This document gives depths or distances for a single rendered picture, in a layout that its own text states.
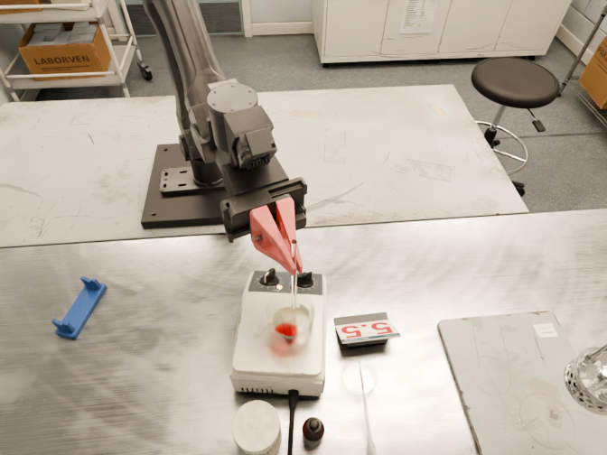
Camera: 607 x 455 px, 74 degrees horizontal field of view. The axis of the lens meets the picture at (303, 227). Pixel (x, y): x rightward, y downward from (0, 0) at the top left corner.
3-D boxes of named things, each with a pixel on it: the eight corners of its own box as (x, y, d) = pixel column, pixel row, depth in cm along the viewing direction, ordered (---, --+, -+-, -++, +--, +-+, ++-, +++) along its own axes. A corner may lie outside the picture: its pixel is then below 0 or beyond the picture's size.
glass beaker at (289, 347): (267, 319, 58) (264, 288, 51) (312, 317, 58) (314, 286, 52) (266, 367, 54) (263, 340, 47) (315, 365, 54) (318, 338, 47)
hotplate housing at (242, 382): (251, 277, 72) (247, 251, 66) (325, 282, 72) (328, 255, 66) (230, 410, 58) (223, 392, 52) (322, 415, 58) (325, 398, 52)
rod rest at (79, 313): (90, 283, 71) (81, 271, 68) (107, 286, 71) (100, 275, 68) (56, 335, 65) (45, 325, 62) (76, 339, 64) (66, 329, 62)
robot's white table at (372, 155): (118, 284, 174) (2, 102, 105) (393, 264, 183) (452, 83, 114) (93, 402, 144) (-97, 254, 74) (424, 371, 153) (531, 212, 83)
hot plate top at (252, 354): (244, 293, 61) (243, 290, 60) (323, 297, 61) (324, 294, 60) (230, 373, 54) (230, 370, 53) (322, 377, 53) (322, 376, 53)
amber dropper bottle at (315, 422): (315, 453, 55) (318, 441, 49) (297, 439, 56) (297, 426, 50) (327, 432, 56) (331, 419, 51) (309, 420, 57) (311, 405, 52)
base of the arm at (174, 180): (256, 156, 78) (254, 134, 82) (149, 165, 76) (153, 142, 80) (259, 186, 84) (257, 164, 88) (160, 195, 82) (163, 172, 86)
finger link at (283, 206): (322, 245, 41) (284, 183, 46) (256, 269, 39) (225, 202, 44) (318, 279, 47) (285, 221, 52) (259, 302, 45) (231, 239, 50)
